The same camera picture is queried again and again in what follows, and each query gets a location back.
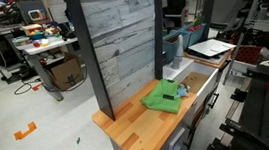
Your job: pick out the open cardboard box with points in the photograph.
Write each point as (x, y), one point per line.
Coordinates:
(65, 73)

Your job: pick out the small light blue cloth toy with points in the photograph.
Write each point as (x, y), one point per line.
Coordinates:
(183, 90)

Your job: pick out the slanted black frame post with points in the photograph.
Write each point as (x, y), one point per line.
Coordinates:
(209, 6)

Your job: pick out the grey wood pattern backdrop panel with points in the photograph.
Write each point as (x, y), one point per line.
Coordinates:
(120, 36)

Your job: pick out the small green floor scrap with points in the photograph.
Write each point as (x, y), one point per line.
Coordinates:
(78, 140)

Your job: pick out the small orange floor tape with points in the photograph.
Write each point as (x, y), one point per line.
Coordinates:
(37, 87)

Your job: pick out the person in black clothes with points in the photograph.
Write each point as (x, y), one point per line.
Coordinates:
(175, 0)

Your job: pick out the red toy ball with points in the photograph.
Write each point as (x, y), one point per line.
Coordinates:
(36, 44)

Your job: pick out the yellow white toy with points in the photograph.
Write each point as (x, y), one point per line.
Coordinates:
(44, 42)

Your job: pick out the black tripod stand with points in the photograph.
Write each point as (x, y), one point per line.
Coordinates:
(265, 41)

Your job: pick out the green towel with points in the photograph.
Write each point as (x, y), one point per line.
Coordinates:
(159, 103)

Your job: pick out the grey office chair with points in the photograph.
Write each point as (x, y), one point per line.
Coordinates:
(185, 12)

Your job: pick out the wooden toy box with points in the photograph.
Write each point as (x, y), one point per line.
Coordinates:
(31, 28)

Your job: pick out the wide black frame post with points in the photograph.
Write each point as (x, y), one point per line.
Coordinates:
(87, 56)

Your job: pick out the red mesh crate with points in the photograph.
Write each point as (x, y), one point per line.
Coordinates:
(249, 54)

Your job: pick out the black device on desk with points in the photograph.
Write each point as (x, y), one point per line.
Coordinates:
(67, 30)

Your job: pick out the large blue storage bin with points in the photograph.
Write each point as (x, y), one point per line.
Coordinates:
(172, 47)

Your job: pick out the grey partition panel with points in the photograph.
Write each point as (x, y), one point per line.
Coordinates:
(227, 3)

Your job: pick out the white flat board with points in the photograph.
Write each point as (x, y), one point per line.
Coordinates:
(210, 47)

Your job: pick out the wooden top kitchen cabinet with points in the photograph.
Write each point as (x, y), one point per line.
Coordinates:
(146, 127)

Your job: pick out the blue bin with red items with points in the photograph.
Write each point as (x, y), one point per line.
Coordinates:
(197, 33)

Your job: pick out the slim black frame post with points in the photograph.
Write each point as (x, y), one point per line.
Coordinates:
(157, 32)

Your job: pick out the orange floor tape bracket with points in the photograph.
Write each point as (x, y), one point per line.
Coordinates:
(25, 131)

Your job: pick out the white orange toy screen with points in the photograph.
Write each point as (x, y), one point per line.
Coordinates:
(35, 15)

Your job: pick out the white desk with grey leg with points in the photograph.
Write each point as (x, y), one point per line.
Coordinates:
(49, 45)

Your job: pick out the grey sink faucet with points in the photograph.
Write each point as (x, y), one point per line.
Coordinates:
(179, 52)

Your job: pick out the brown cardboard sheet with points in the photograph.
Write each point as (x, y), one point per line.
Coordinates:
(197, 80)

